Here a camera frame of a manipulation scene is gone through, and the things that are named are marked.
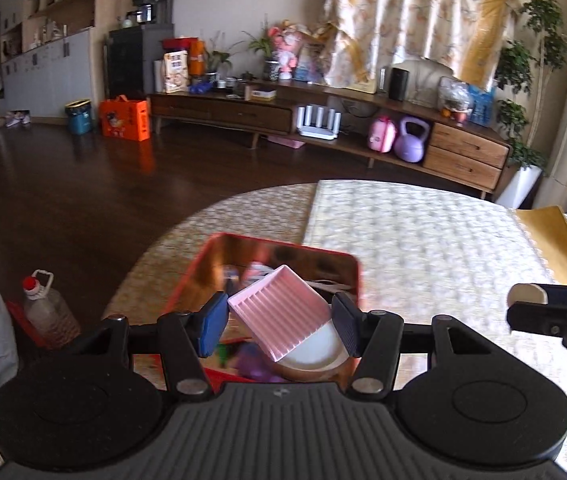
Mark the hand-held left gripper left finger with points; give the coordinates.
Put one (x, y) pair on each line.
(213, 322)

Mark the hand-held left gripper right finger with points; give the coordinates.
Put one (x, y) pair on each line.
(346, 327)

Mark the roll of beige tape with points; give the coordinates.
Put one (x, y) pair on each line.
(313, 355)

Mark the purple toy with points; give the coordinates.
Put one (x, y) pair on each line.
(253, 365)

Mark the pink soap dish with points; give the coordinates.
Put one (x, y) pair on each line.
(278, 310)

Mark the red tin box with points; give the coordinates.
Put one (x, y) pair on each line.
(263, 252)

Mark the white quilted mat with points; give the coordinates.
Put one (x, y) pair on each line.
(413, 240)

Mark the oil bottle with red cap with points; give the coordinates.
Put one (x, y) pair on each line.
(45, 315)

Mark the wooden TV stand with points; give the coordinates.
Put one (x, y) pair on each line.
(463, 152)

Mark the red plastic basket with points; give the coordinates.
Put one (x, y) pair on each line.
(18, 315)

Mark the pink tray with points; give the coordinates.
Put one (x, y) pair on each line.
(286, 141)

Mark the pink toy case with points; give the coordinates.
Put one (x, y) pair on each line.
(382, 135)

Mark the purple kettlebell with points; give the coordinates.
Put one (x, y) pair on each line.
(411, 142)

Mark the potted tree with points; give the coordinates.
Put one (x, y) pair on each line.
(528, 90)

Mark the white router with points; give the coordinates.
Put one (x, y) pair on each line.
(318, 120)

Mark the blue box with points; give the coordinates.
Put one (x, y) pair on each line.
(481, 105)

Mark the orange gift box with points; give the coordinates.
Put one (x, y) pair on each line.
(124, 120)

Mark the plastic bag of fruit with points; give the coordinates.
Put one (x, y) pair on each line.
(453, 102)

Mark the white flat box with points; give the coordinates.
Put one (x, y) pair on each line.
(261, 93)

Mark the blue dumbbells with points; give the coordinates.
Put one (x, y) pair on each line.
(201, 87)

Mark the teal bin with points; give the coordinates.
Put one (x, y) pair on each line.
(79, 117)

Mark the black speaker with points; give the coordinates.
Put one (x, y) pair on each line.
(398, 84)

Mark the printed snack bag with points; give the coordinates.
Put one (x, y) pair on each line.
(176, 72)

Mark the small orchid plant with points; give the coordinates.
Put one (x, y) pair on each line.
(216, 57)

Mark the black cabinet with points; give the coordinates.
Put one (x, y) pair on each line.
(128, 60)

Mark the potted plant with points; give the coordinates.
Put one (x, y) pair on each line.
(266, 50)

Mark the pink doll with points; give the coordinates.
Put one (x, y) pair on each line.
(288, 52)

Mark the red flat box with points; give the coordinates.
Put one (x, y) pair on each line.
(179, 42)

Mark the pair of shoes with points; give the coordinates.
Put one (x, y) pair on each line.
(17, 119)

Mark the floral cloth cover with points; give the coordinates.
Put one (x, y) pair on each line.
(413, 15)

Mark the black coffee machine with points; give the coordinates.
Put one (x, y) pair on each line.
(151, 7)

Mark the wall shelf unit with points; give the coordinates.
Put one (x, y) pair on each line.
(48, 35)

